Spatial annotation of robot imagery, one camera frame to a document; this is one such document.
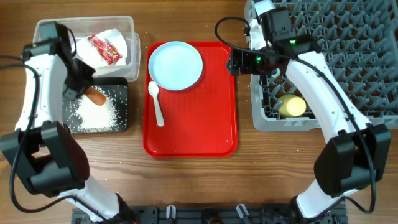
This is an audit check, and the orange carrot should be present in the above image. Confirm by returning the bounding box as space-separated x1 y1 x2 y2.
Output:
85 87 106 106

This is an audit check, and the white paper napkin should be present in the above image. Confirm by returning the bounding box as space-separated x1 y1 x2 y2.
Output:
76 29 128 68

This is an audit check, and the red candy wrapper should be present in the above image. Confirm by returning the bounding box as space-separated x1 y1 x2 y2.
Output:
88 35 122 65

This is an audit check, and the pile of white rice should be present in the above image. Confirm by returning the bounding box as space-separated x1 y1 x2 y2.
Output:
63 86 119 134

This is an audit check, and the white plastic spoon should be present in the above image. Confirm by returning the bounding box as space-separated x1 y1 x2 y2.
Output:
148 81 165 127

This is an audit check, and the light blue plate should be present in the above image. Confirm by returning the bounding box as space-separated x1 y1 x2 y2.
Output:
148 41 203 91

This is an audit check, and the mint green bowl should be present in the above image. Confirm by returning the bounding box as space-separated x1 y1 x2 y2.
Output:
271 69 280 78

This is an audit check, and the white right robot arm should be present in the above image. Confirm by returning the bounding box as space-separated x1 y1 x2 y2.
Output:
227 1 391 223

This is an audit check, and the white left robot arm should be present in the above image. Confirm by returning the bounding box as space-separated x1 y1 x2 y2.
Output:
1 21 139 223

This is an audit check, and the black food waste tray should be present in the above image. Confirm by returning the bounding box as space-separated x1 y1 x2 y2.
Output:
62 76 129 134

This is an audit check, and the clear plastic waste bin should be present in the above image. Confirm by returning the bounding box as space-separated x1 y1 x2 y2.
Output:
30 15 141 82

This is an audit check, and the grey dishwasher rack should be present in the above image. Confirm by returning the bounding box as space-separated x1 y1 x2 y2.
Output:
244 0 397 129

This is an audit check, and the yellow cup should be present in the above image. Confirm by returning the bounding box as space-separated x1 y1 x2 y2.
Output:
278 94 307 118

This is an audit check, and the red plastic tray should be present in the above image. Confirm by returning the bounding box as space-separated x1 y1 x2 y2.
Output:
142 41 238 158

